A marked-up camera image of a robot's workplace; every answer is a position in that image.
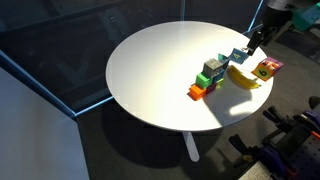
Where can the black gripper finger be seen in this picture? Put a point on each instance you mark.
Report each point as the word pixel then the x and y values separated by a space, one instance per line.
pixel 255 41

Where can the soft block with number six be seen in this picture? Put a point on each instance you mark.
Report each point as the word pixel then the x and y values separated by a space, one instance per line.
pixel 263 73

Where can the purple and orange clamp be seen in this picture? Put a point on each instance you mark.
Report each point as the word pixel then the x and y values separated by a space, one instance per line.
pixel 271 160
pixel 311 120

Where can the gray cube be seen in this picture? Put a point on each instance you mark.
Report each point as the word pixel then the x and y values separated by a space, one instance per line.
pixel 212 68

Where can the orange cube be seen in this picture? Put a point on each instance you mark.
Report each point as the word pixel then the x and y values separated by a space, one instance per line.
pixel 196 92

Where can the yellow banana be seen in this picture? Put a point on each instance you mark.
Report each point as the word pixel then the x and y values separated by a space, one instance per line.
pixel 245 81

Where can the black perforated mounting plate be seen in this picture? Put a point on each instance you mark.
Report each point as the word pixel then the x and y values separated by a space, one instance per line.
pixel 310 160

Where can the soft block with number four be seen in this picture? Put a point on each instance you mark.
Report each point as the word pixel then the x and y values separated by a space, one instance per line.
pixel 238 56

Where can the white table leg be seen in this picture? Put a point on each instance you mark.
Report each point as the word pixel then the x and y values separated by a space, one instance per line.
pixel 191 146

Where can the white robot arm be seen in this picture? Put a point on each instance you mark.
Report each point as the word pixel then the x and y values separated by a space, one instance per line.
pixel 277 13

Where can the magenta red cube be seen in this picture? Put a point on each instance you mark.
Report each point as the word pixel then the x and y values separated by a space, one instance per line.
pixel 211 88

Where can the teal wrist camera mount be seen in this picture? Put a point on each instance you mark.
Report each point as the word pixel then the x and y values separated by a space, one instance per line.
pixel 306 18

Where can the lime green cube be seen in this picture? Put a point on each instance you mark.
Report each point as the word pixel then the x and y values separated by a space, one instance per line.
pixel 220 84

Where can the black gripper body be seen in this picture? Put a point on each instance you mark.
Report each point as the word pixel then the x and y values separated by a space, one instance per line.
pixel 269 35

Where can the teal blue cube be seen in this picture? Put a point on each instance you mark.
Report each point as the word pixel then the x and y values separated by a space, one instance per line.
pixel 219 77

